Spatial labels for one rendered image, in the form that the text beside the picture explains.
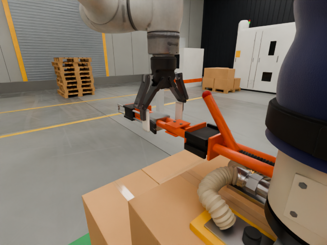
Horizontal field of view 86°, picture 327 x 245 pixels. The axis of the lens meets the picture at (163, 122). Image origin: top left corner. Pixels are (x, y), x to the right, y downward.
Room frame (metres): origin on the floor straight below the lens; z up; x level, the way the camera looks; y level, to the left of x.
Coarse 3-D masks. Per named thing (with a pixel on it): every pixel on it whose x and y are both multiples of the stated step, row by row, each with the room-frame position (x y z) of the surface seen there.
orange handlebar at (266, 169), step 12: (168, 120) 0.55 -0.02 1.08; (180, 120) 0.53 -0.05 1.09; (168, 132) 0.49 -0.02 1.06; (180, 132) 0.45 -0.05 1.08; (216, 144) 0.37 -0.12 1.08; (240, 144) 0.37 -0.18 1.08; (228, 156) 0.33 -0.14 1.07; (240, 156) 0.32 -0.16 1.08; (264, 156) 0.32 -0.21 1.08; (252, 168) 0.29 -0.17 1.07; (264, 168) 0.28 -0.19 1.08
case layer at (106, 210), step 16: (160, 160) 1.15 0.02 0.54; (176, 160) 1.15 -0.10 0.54; (192, 160) 1.15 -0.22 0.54; (128, 176) 0.96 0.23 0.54; (144, 176) 0.96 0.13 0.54; (160, 176) 0.96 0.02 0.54; (96, 192) 0.81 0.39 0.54; (112, 192) 0.81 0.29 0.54; (128, 192) 0.81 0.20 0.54; (96, 208) 0.70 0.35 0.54; (112, 208) 0.70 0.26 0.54; (96, 224) 0.61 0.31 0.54; (112, 224) 0.61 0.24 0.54; (128, 224) 0.61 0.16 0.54; (96, 240) 0.66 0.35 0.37; (112, 240) 0.53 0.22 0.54; (128, 240) 0.53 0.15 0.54
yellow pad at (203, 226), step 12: (204, 216) 0.28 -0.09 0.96; (240, 216) 0.28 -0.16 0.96; (192, 228) 0.26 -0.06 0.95; (204, 228) 0.25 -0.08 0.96; (216, 228) 0.24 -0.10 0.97; (228, 228) 0.24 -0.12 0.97; (240, 228) 0.24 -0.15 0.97; (252, 228) 0.22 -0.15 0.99; (204, 240) 0.23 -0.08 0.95; (216, 240) 0.23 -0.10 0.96; (228, 240) 0.22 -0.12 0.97; (240, 240) 0.22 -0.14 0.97; (252, 240) 0.21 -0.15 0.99; (264, 240) 0.22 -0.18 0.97
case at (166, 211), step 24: (192, 168) 0.47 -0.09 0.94; (216, 168) 0.47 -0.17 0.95; (144, 192) 0.37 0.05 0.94; (168, 192) 0.37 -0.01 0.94; (192, 192) 0.37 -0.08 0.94; (144, 216) 0.29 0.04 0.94; (168, 216) 0.29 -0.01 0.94; (192, 216) 0.29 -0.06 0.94; (264, 216) 0.29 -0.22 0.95; (144, 240) 0.28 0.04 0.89; (168, 240) 0.24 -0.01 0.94; (192, 240) 0.24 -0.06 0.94
